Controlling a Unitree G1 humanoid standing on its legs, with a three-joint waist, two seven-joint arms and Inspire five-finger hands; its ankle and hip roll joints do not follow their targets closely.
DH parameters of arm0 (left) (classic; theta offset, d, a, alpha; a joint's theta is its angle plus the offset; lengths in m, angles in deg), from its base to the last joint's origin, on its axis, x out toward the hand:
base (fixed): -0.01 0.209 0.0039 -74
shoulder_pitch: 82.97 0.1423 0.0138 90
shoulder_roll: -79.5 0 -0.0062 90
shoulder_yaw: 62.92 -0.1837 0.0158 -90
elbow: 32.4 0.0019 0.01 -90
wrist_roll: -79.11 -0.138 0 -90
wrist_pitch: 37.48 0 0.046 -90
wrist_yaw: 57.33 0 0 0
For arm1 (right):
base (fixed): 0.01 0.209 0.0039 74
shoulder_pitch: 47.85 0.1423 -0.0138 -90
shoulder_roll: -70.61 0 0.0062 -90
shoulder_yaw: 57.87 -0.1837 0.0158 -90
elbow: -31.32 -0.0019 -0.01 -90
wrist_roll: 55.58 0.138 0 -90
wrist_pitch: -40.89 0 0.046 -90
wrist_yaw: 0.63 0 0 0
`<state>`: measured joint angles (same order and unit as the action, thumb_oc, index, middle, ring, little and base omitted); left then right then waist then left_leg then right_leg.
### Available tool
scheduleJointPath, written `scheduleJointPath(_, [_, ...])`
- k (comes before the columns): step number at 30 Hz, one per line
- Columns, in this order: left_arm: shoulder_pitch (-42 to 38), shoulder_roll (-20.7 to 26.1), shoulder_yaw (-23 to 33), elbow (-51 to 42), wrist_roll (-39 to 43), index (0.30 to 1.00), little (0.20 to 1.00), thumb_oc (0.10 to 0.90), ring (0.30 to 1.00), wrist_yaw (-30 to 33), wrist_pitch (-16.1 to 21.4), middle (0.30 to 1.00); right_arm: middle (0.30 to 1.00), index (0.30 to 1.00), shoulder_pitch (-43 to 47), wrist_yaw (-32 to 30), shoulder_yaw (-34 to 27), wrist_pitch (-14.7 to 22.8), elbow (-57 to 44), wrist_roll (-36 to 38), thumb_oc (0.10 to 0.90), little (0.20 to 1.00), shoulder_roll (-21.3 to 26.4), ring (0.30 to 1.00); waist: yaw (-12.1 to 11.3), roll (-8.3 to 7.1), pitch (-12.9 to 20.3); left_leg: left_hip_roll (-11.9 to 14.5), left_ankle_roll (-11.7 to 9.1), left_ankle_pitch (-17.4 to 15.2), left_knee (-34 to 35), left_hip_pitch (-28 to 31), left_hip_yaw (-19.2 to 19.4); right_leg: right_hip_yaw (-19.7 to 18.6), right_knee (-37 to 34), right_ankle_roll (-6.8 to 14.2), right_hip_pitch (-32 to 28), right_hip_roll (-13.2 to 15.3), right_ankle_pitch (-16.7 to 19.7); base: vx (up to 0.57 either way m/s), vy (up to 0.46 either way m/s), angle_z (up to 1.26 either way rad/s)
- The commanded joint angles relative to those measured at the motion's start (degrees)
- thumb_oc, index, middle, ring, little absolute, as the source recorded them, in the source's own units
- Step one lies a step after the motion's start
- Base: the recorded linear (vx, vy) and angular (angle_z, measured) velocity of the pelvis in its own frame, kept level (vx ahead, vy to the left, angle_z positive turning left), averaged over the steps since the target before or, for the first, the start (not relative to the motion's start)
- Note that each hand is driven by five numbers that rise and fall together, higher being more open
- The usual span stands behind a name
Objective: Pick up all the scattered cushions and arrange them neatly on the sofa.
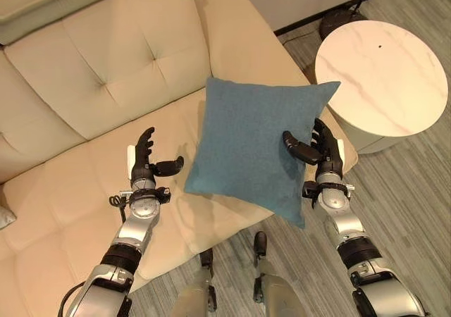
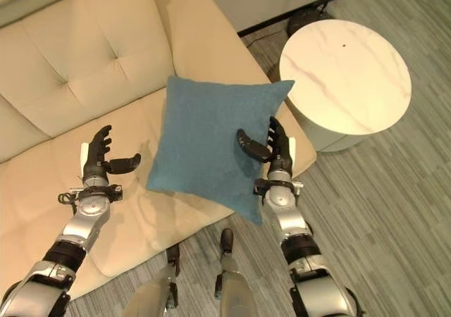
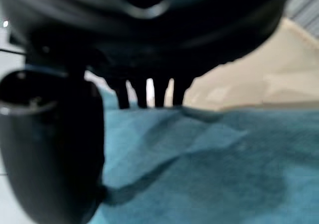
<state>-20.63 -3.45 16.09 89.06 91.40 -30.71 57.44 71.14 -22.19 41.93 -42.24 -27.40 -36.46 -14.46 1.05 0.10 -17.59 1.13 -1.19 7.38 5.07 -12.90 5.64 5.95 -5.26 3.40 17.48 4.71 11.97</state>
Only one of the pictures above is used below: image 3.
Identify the teal velvet cushion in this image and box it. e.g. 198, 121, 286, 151
93, 86, 319, 224

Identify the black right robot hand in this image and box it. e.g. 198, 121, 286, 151
0, 0, 295, 224

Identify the beige sofa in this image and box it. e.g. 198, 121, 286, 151
126, 17, 319, 112

